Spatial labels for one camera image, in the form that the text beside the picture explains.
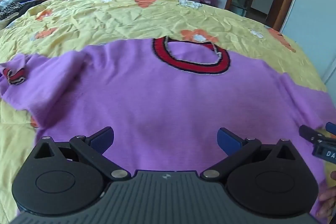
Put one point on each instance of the dark patterned clothes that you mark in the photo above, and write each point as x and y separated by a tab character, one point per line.
13	7

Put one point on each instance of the person's right hand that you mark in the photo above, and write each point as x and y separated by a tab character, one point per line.
329	200

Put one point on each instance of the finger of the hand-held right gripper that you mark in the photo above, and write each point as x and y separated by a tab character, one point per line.
331	127
309	132

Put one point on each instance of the yellow carrot print bedsheet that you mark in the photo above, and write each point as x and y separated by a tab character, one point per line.
105	19

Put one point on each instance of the purple sweater with red collar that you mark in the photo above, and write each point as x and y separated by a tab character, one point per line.
157	98

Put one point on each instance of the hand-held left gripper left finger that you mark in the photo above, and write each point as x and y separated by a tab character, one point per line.
102	138

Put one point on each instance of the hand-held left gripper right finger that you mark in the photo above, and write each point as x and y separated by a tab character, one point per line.
228	140

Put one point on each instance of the white wardrobe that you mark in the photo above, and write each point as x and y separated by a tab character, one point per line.
315	16

